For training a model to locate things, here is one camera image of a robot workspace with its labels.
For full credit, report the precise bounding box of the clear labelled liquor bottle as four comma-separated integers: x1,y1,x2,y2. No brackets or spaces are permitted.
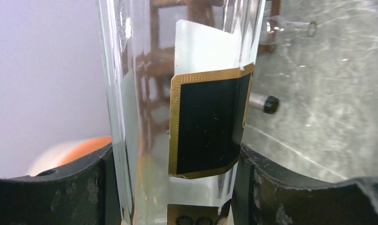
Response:
98,0,265,225

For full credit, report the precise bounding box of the cream orange drawer cabinet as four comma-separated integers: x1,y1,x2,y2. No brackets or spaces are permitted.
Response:
27,136,112,176

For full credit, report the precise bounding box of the clear glass bottle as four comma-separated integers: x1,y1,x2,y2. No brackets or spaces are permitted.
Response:
259,15,318,45

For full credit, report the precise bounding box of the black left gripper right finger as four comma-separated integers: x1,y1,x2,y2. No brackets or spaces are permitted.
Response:
232,145,378,225

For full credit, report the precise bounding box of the brown wooden wine rack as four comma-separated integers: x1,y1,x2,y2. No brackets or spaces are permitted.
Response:
136,0,281,137

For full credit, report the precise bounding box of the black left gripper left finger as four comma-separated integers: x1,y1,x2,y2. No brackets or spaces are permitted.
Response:
0,144,122,225

